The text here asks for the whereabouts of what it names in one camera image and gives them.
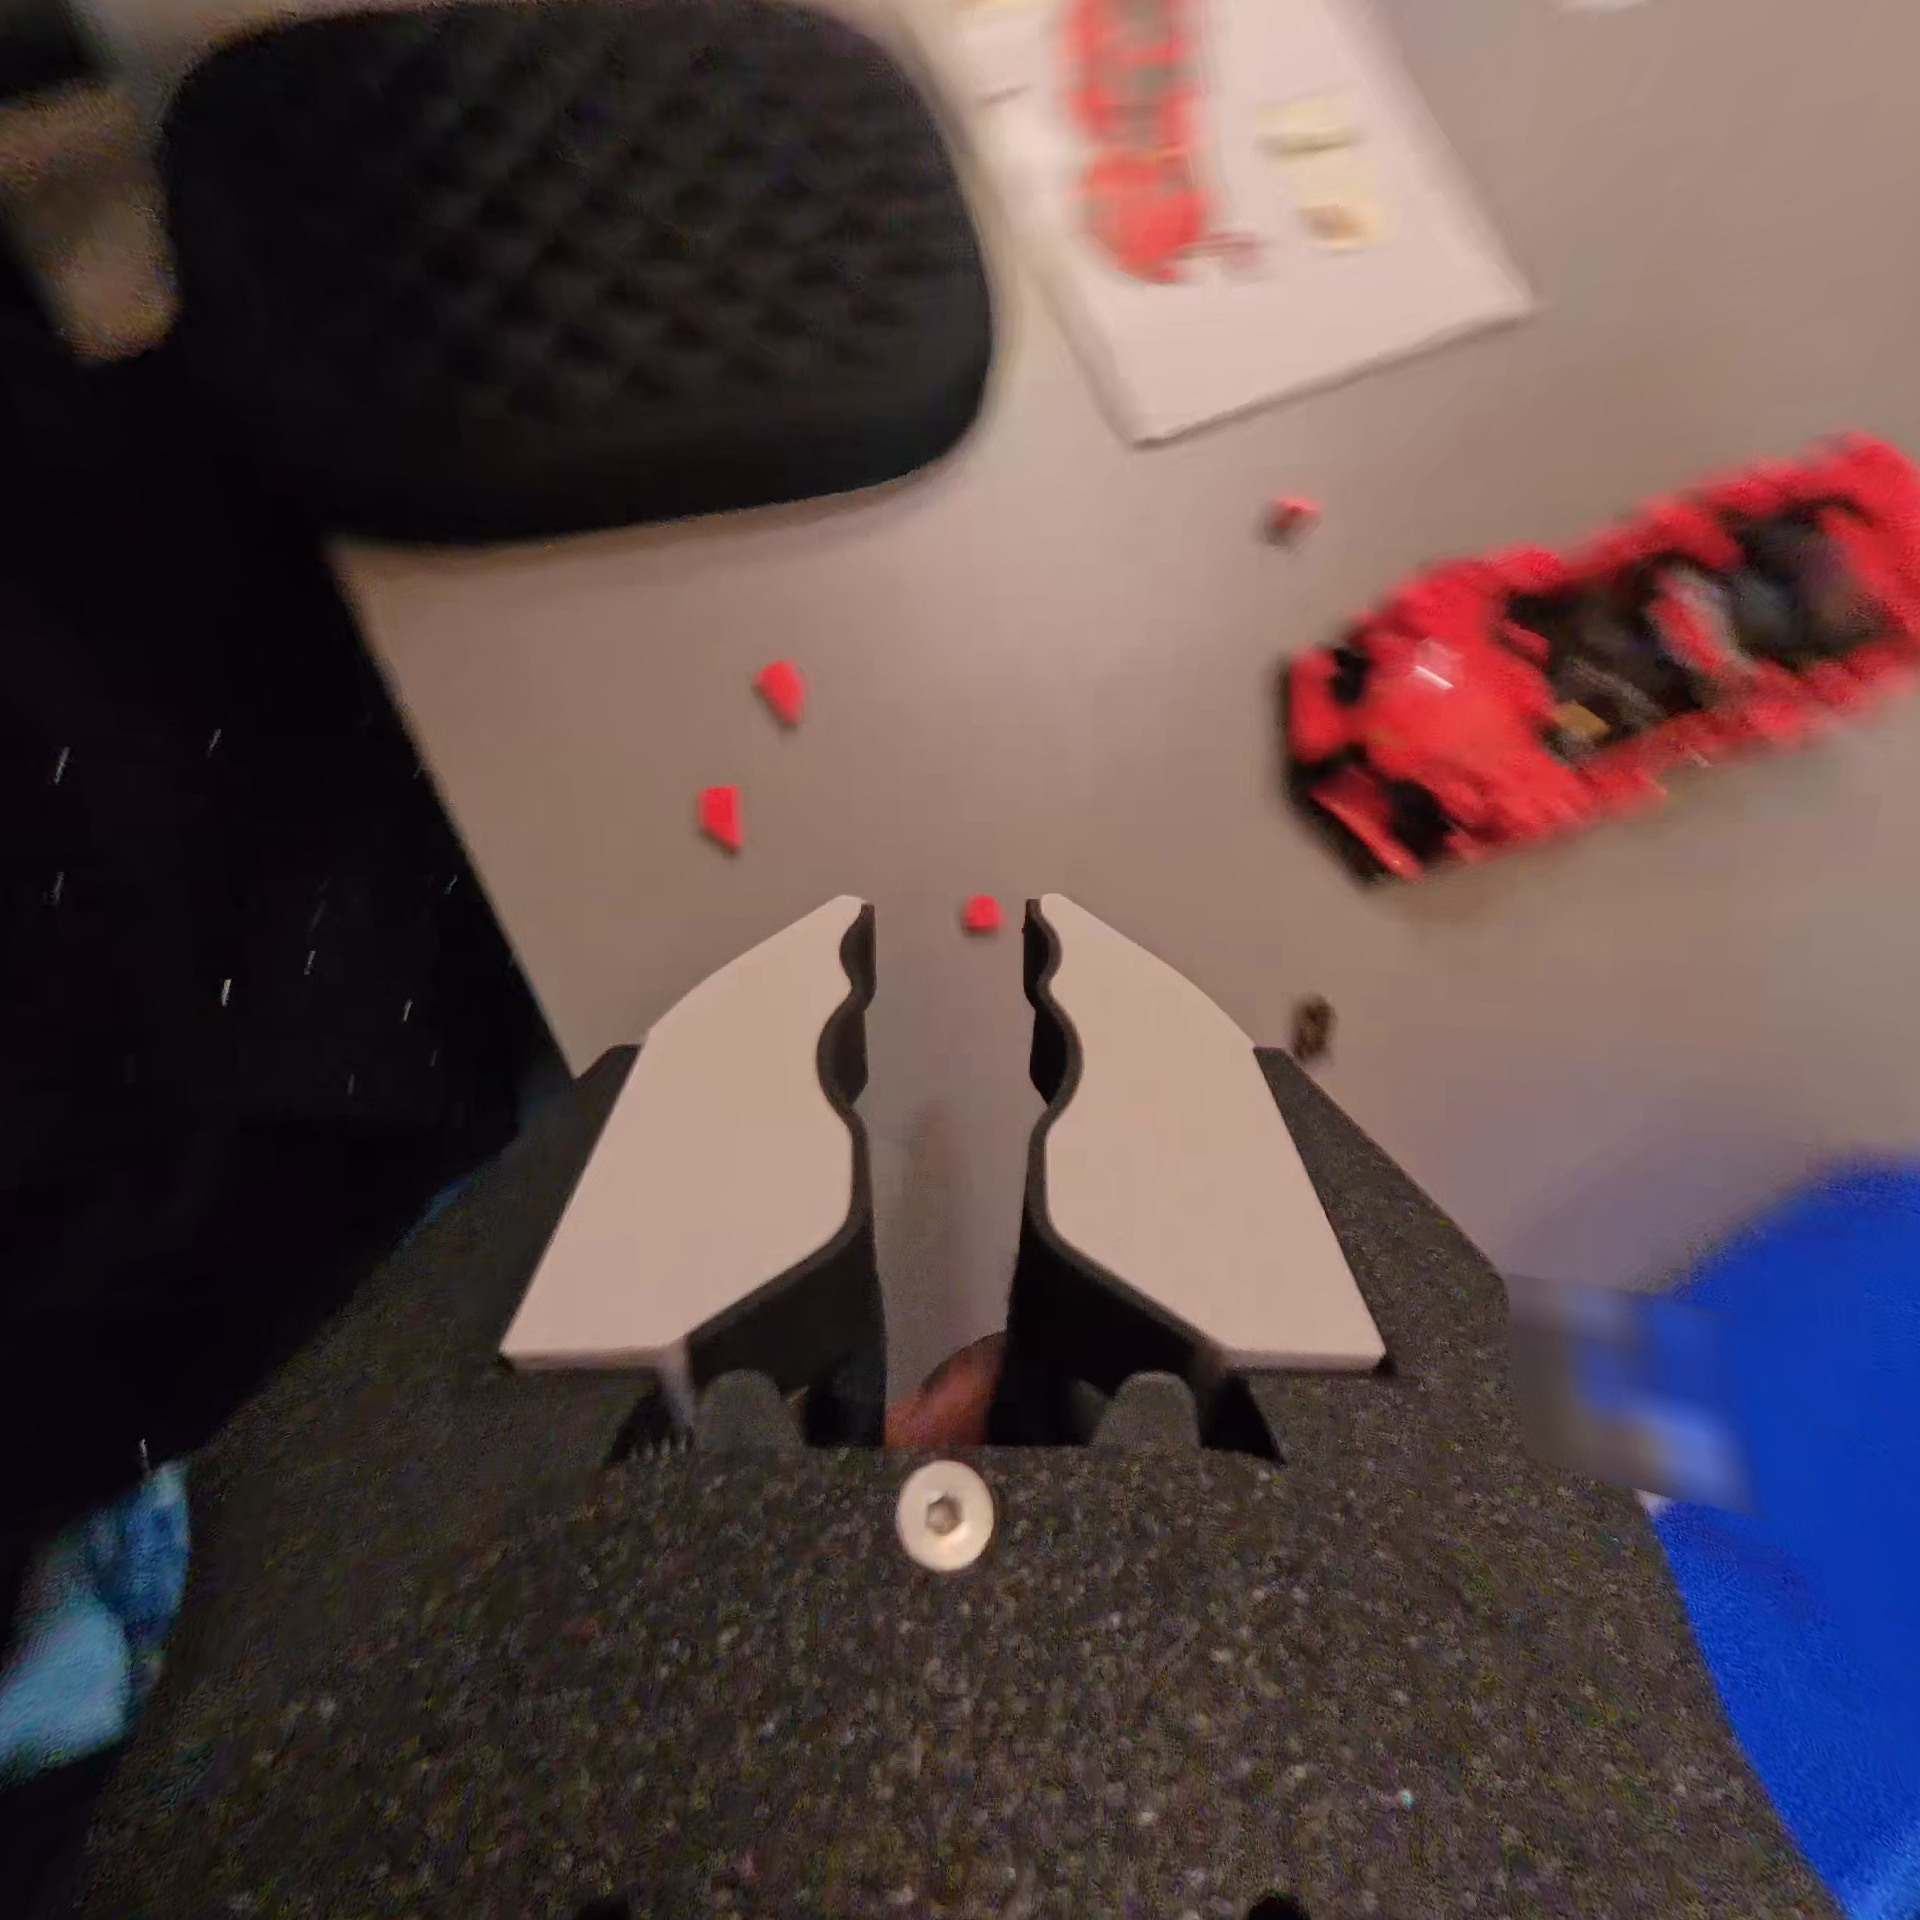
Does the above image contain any red lego car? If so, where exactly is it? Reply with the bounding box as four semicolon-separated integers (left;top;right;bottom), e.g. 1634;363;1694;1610
1282;432;1920;888

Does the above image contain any light blue cloth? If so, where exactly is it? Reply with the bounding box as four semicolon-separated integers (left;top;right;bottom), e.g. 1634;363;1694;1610
0;1463;193;1808

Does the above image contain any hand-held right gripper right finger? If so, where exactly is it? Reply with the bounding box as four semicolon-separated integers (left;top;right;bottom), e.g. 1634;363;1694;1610
1000;895;1387;1449

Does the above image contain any blue plastic bin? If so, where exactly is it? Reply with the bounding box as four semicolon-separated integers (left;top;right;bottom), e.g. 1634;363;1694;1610
1498;1154;1920;1920

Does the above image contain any person's black speckled clothing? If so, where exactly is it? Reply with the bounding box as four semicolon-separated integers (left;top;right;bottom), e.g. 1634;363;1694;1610
0;271;577;1502

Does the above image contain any lego instruction booklet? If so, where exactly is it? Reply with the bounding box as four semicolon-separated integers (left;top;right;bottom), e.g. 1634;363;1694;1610
937;0;1537;449

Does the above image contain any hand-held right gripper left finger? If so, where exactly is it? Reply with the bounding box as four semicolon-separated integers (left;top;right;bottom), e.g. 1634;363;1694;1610
497;897;887;1449

